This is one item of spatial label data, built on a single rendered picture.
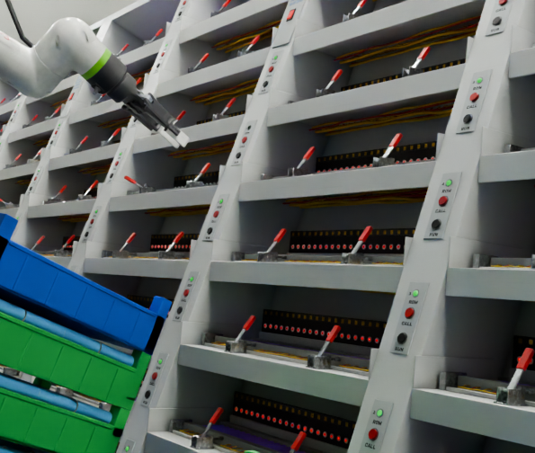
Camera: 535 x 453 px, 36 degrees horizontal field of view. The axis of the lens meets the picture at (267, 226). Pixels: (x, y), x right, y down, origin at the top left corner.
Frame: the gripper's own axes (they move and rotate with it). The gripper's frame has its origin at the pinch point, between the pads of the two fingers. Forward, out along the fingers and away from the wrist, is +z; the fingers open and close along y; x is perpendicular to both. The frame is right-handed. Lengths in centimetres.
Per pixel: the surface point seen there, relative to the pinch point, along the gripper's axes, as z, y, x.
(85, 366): -24, 84, -72
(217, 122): 6.8, 2.9, 9.9
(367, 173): 11, 69, -10
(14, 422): -28, 86, -82
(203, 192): 11.4, 9.5, -10.5
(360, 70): 21, 29, 36
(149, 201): 11.9, -18.7, -11.3
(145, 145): 7.8, -36.8, 8.2
